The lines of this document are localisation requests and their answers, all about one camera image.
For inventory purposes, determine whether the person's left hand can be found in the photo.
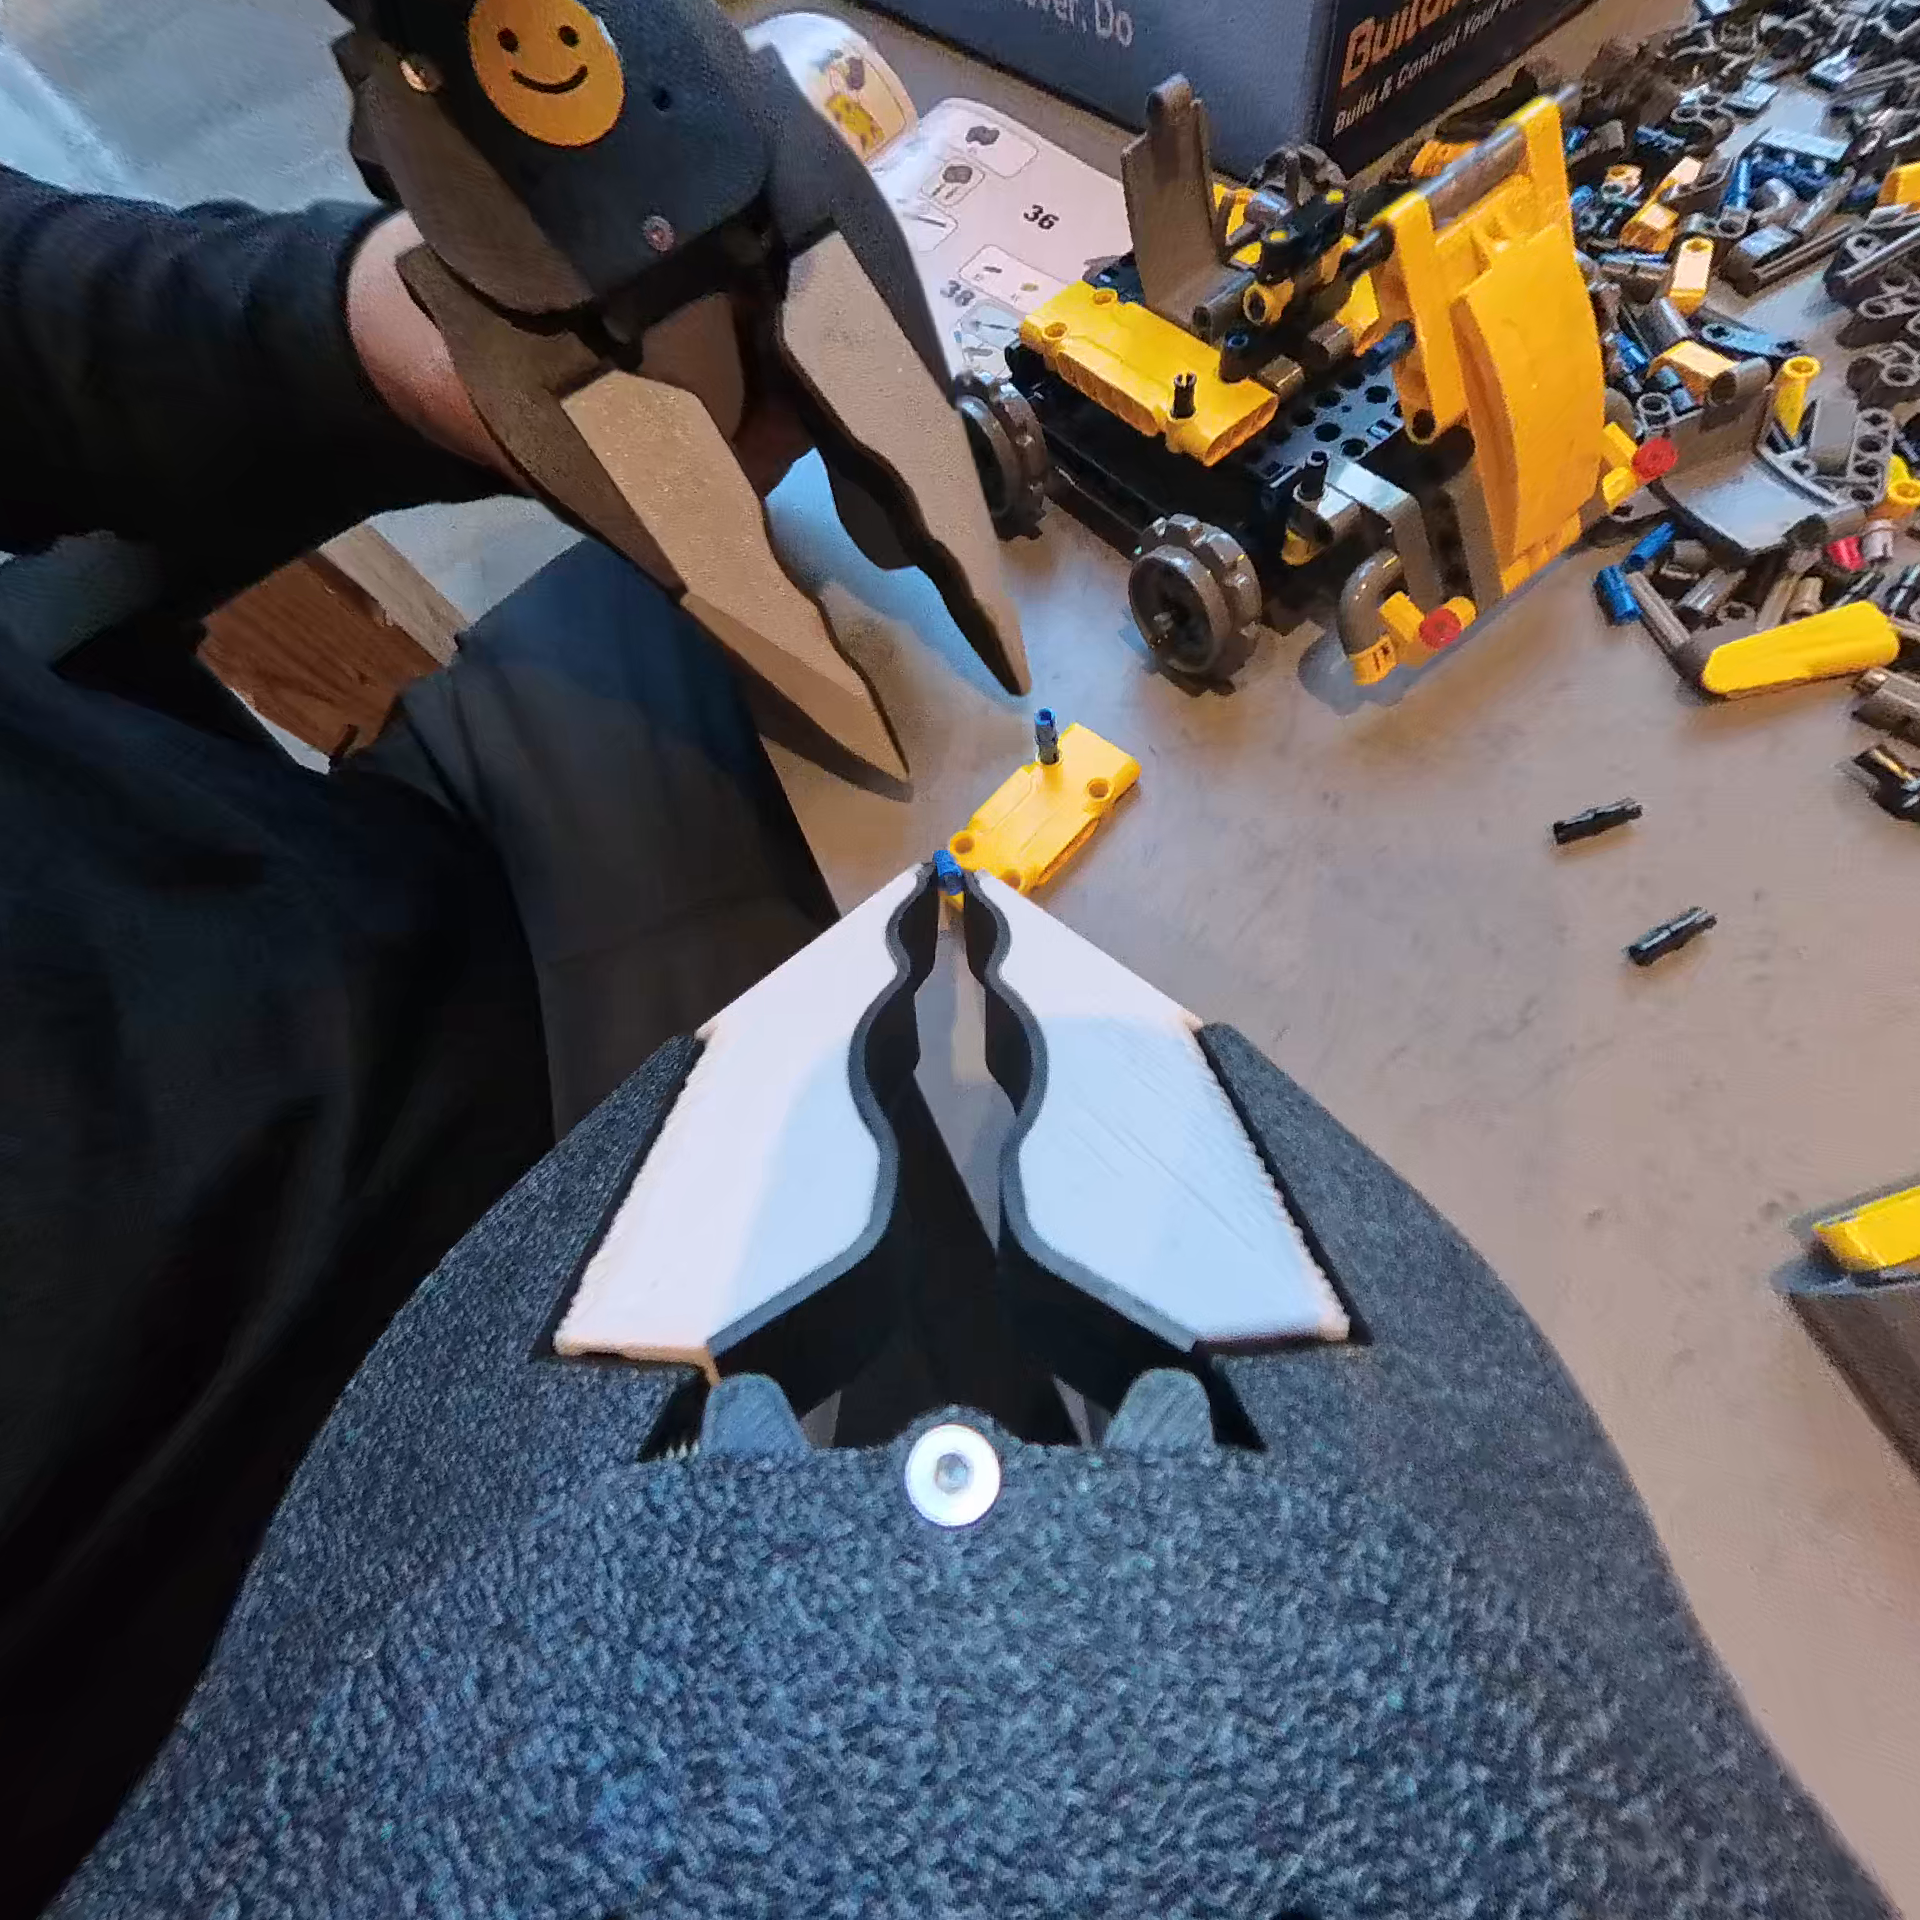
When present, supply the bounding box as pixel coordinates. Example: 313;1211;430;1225
346;210;819;500

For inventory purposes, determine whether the short yellow toy beam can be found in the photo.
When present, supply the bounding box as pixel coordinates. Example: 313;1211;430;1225
1812;1183;1920;1277

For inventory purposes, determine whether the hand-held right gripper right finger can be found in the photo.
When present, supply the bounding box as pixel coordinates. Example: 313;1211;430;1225
961;871;1354;1359

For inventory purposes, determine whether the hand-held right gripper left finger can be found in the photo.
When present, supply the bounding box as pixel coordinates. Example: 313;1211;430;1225
551;863;939;1378

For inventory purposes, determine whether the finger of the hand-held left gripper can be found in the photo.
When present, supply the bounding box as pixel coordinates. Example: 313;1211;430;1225
559;367;911;783
773;222;1033;700

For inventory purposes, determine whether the pile of small toy parts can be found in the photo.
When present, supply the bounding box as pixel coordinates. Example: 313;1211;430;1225
1558;0;1920;819

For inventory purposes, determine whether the grey desk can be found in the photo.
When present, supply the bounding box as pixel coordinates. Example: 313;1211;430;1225
721;0;1920;1892

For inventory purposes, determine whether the wooden post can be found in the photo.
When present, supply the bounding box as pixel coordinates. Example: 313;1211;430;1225
195;526;473;767

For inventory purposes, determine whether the small grey toy connector piece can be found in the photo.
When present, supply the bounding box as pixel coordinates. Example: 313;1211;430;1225
1775;1266;1920;1478

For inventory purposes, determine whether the long yellow holed toy block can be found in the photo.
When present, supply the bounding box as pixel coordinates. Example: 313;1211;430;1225
943;722;1145;898

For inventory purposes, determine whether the white instruction booklet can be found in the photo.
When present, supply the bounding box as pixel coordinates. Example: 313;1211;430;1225
742;11;1134;378

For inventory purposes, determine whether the yellow toy vehicle model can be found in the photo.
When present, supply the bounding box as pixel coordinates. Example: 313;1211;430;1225
951;75;1683;694

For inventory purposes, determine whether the yellow curved toy panel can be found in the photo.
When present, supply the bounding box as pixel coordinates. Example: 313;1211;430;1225
1698;598;1905;701

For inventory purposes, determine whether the dark blue robot kit box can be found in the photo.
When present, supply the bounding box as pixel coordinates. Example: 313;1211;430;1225
861;0;1594;173

